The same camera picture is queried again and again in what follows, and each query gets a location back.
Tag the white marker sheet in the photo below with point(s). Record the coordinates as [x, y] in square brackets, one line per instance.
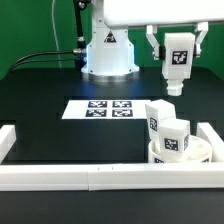
[105, 109]

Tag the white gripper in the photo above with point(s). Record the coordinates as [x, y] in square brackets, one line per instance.
[137, 13]

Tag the white right fence rail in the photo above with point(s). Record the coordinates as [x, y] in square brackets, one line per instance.
[206, 132]

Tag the white front fence rail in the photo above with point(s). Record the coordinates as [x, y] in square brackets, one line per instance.
[110, 177]

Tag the white fence rail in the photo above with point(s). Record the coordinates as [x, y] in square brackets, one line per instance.
[110, 177]
[206, 132]
[7, 140]

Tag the black camera stand pole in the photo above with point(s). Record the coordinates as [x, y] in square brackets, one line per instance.
[79, 6]

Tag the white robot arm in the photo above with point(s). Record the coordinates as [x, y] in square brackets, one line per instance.
[174, 28]

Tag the white round stool seat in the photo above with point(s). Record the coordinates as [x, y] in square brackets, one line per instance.
[198, 150]

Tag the white left fence rail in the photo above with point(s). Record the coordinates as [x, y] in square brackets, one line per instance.
[7, 140]

